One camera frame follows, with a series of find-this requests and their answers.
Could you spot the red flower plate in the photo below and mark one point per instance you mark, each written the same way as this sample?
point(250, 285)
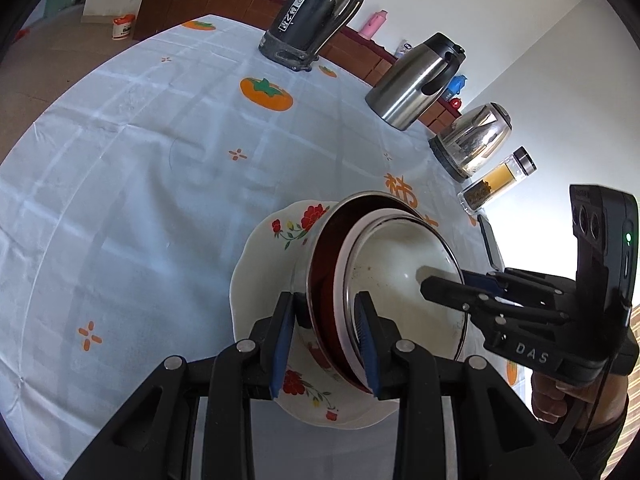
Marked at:
point(260, 280)

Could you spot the small red jar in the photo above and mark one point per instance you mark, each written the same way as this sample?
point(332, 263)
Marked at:
point(455, 103)

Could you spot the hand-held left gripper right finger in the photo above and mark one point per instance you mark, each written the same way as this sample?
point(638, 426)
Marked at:
point(367, 345)

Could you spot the blue red toy items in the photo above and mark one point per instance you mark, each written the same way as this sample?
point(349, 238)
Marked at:
point(455, 87)

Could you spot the brown wooden sideboard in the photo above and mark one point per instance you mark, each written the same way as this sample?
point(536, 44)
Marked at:
point(200, 5)

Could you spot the person's right hand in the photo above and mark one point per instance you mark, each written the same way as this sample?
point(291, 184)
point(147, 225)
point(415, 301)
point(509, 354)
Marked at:
point(547, 400)

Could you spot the person's right forearm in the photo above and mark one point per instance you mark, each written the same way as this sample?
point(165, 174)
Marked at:
point(597, 452)

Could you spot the pink thermos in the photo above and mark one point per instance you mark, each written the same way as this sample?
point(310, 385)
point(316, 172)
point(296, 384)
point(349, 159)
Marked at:
point(375, 24)

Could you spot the steel vacuum carafe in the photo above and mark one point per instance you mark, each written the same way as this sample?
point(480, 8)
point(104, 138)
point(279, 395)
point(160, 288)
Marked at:
point(405, 95)

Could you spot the black smartphone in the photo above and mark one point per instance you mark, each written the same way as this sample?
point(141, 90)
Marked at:
point(492, 245)

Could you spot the steel electric kettle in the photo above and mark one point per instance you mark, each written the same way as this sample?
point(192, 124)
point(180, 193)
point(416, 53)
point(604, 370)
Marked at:
point(475, 140)

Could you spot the persimmon print tablecloth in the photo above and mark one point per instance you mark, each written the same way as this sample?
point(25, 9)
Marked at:
point(150, 185)

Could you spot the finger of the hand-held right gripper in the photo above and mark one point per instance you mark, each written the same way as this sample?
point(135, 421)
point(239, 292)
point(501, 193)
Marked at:
point(482, 281)
point(450, 292)

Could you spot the stainless steel bowl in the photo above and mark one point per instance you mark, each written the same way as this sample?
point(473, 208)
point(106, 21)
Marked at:
point(320, 250)

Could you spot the white plastic bucket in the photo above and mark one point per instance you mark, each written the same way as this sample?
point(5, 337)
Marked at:
point(123, 27)

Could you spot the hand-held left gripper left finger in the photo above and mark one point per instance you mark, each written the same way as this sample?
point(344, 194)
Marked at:
point(282, 345)

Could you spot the glass tea bottle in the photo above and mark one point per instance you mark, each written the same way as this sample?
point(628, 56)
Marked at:
point(495, 182)

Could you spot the black thermos jug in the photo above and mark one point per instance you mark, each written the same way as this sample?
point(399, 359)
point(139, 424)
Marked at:
point(310, 10)

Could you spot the white blue-label bottle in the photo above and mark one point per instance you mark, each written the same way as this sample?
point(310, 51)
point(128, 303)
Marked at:
point(403, 49)

